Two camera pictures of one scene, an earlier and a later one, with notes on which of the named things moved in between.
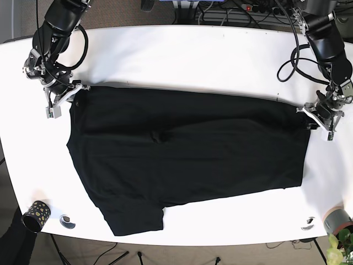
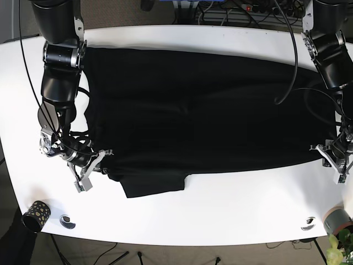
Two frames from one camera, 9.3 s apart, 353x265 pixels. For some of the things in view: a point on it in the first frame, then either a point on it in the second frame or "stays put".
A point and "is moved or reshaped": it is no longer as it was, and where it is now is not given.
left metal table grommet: (64, 221) stays put
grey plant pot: (336, 219) stays put
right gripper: (326, 111) -> (332, 156)
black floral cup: (37, 216) stays put
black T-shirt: (141, 151) is moved or reshaped
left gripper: (58, 93) -> (84, 183)
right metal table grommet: (310, 224) stays put
